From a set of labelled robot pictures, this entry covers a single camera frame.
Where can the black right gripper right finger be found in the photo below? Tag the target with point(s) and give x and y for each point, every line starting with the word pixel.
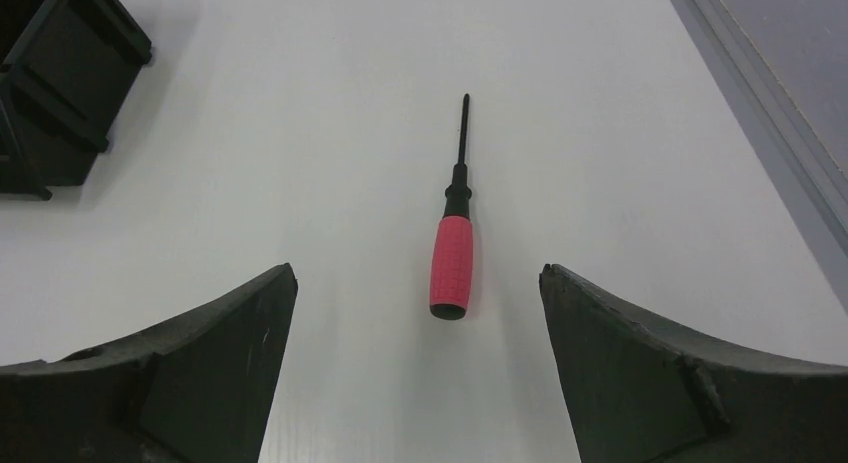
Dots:
pixel 642 388

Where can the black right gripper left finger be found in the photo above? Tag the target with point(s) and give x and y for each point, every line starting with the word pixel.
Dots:
pixel 197 387

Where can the black plastic bin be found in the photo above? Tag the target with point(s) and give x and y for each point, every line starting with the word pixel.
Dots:
pixel 67 67

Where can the red handled black screwdriver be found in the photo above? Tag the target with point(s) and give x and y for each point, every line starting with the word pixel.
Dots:
pixel 452 259

